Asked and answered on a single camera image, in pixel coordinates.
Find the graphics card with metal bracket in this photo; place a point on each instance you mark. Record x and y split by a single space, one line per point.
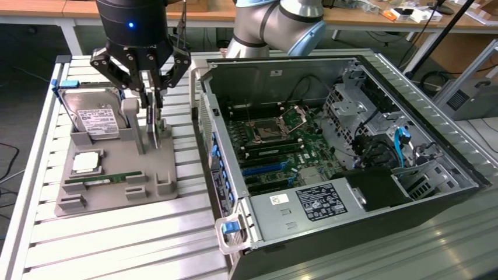
153 128

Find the black tripod pole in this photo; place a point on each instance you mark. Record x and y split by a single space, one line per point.
439 36

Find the wooden box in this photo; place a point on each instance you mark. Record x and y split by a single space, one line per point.
197 6

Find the blue expansion slot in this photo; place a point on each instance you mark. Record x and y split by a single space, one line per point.
261 169

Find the grey power supply unit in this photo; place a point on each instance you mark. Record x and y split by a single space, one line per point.
279 216

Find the thin metal locking lever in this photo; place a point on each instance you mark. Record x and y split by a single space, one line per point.
247 111

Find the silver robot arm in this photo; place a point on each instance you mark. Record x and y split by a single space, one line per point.
252 26

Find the green RAM stick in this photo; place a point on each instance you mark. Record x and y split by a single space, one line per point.
104 178

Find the open black PC case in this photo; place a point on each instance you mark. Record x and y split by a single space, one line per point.
350 233

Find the grey parts rack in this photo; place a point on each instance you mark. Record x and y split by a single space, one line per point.
112 163

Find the brown cardboard box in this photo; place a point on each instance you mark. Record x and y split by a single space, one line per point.
486 14

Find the black round stand base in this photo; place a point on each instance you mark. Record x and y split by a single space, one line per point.
443 8

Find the silver hard disk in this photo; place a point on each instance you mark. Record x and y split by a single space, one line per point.
97 116

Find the wooden desk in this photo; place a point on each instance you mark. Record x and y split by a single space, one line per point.
38 7
370 19

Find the grey metal disk bay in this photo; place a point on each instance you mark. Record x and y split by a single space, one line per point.
346 111

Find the silver CPU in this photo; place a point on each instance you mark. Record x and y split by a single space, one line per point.
85 161

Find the black RAM stick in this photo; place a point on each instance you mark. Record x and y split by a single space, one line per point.
272 151

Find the CPU socket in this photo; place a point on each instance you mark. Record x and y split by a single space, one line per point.
265 131

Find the grey metal cabinet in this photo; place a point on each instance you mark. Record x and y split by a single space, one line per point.
478 99

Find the green motherboard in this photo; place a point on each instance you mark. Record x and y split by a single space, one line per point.
307 146

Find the metal socket cover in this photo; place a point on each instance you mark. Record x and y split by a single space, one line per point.
293 119

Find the hard drive in blue caddy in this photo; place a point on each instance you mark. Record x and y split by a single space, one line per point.
68 84

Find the white box with black top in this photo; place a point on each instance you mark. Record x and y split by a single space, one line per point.
419 16

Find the small orange object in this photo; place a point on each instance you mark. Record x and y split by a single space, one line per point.
388 14

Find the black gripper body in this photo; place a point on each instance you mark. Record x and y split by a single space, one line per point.
132 29

